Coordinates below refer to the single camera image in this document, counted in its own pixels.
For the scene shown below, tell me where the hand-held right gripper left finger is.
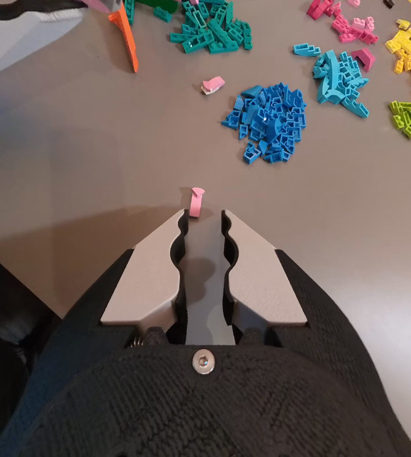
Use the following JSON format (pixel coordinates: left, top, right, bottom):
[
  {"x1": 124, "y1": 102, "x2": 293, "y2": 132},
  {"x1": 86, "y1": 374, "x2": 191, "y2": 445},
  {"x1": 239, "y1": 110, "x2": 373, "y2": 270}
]
[{"x1": 100, "y1": 209, "x2": 190, "y2": 344}]

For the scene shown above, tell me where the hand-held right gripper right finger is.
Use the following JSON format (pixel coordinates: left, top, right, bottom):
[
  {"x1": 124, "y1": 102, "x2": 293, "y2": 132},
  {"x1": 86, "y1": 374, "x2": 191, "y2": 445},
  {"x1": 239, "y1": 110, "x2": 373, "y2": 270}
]
[{"x1": 221, "y1": 209, "x2": 308, "y2": 345}]

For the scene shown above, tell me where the pink lego assembly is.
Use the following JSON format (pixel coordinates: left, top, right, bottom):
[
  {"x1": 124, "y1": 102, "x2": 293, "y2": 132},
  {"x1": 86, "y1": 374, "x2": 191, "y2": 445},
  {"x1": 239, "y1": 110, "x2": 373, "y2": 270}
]
[{"x1": 82, "y1": 0, "x2": 111, "y2": 14}]

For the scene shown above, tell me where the small pink lego piece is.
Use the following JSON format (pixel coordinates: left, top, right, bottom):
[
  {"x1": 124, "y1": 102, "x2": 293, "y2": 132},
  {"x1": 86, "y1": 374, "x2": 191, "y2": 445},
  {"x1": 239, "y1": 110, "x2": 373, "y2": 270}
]
[{"x1": 189, "y1": 187, "x2": 205, "y2": 218}]

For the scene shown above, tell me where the pile of teal lego pieces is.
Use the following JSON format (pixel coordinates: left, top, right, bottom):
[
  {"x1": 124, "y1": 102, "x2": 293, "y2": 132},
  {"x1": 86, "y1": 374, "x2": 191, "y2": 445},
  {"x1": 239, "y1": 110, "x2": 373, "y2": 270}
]
[{"x1": 154, "y1": 0, "x2": 253, "y2": 55}]

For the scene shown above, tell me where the pink and white lego piece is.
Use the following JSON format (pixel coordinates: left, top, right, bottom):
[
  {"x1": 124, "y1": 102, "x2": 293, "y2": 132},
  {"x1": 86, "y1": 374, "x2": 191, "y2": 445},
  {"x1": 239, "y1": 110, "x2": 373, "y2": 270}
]
[{"x1": 201, "y1": 76, "x2": 226, "y2": 95}]

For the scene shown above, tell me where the pile of blue lego pieces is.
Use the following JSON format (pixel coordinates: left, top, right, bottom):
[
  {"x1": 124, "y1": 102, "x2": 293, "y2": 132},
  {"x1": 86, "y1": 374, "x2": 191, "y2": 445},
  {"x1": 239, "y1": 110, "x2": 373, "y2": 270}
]
[{"x1": 221, "y1": 83, "x2": 307, "y2": 165}]

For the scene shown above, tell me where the pile of pink lego pieces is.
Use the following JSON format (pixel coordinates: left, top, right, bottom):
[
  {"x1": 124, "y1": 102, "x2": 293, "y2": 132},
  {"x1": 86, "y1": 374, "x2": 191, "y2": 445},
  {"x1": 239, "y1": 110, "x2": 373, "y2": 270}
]
[{"x1": 306, "y1": 0, "x2": 379, "y2": 43}]

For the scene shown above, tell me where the magenta lego slope brick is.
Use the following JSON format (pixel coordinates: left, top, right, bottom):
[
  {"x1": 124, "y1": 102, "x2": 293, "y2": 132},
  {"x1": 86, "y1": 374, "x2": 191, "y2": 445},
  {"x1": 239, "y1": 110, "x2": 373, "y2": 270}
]
[{"x1": 351, "y1": 47, "x2": 376, "y2": 72}]

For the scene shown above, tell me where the pile of light blue pieces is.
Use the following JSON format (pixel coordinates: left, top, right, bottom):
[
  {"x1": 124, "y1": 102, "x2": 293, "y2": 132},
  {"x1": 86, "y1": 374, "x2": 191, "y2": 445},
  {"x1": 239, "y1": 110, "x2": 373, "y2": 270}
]
[{"x1": 313, "y1": 50, "x2": 370, "y2": 118}]

